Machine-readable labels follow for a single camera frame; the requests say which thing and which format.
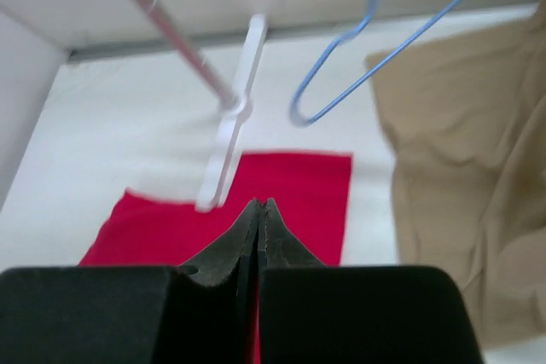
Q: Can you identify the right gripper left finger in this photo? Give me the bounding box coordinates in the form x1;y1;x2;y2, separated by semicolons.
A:
1;200;260;363

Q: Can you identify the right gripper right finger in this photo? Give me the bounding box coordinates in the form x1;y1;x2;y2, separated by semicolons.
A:
258;199;483;363

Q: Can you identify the red t-shirt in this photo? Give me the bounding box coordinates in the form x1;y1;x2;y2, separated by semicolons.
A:
78;149;354;364

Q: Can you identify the white clothes rack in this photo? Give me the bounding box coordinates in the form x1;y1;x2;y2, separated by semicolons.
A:
133;0;268;212

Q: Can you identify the beige tank top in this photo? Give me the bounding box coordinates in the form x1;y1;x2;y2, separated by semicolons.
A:
372;5;545;348

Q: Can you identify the blue wire hanger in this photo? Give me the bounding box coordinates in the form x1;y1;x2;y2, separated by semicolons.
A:
289;0;517;127

